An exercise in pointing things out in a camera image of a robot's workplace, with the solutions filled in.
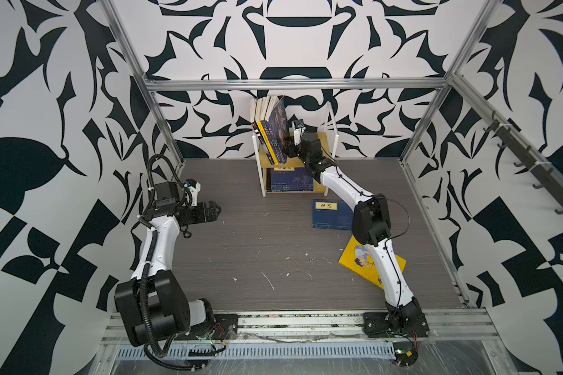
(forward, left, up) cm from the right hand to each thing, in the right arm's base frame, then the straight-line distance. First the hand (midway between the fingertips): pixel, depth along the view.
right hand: (291, 133), depth 96 cm
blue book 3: (-24, -17, -23) cm, 38 cm away
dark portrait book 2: (-5, +5, +10) cm, 12 cm away
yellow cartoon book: (-13, +9, +8) cm, 18 cm away
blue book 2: (-10, +1, -17) cm, 20 cm away
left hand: (-30, +31, -8) cm, 44 cm away
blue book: (-5, +3, -16) cm, 17 cm away
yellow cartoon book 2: (-42, -24, -25) cm, 55 cm away
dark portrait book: (-13, +6, +7) cm, 16 cm away
